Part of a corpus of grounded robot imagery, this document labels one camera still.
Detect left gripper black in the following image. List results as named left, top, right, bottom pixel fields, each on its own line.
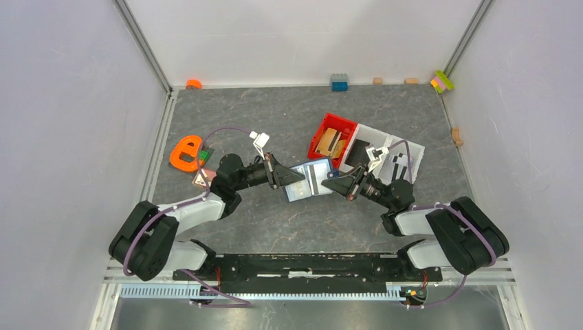
left=233, top=152, right=305, bottom=191

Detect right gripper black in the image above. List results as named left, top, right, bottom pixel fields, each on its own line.
left=321, top=162, right=393, bottom=210

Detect silver VIP credit card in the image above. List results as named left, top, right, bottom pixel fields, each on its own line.
left=287, top=163, right=333, bottom=201

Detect navy blue card holder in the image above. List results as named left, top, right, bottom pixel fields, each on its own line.
left=283, top=157, right=341, bottom=204

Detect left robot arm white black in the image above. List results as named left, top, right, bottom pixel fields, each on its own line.
left=108, top=153, right=305, bottom=281

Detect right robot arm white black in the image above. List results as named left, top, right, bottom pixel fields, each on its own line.
left=322, top=166, right=510, bottom=281

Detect black white cards in bin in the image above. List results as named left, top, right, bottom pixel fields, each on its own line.
left=388, top=153, right=415, bottom=183

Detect white plastic bin left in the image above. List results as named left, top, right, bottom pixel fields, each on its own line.
left=339, top=124, right=391, bottom=172

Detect white plastic bin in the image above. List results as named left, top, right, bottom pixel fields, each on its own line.
left=339, top=124, right=391, bottom=172
left=379, top=135, right=425, bottom=184

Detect red plastic bin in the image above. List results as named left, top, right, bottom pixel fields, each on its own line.
left=307, top=113, right=358, bottom=168

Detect white plastic bin right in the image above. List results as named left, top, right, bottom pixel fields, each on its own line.
left=379, top=135, right=425, bottom=184

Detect green toy block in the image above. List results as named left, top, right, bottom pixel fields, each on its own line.
left=198, top=149, right=213, bottom=162

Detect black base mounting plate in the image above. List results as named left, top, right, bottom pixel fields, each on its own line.
left=193, top=253, right=443, bottom=294

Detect blue grey toy brick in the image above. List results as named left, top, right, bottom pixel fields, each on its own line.
left=330, top=74, right=349, bottom=92

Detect orange plastic letter shape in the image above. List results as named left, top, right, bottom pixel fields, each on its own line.
left=169, top=135, right=202, bottom=173

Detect curved tan wooden piece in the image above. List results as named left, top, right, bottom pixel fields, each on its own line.
left=451, top=127, right=464, bottom=148

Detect orange round cap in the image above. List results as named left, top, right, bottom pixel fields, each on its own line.
left=185, top=79, right=202, bottom=89

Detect green pink toy brick stack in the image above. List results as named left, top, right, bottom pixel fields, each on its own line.
left=430, top=70, right=455, bottom=94

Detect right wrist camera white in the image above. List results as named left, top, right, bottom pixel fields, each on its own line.
left=365, top=146, right=389, bottom=173

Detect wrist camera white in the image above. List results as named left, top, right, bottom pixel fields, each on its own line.
left=249, top=131, right=270, bottom=160
left=365, top=146, right=389, bottom=173

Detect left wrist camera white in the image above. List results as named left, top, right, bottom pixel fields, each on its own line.
left=249, top=131, right=270, bottom=160

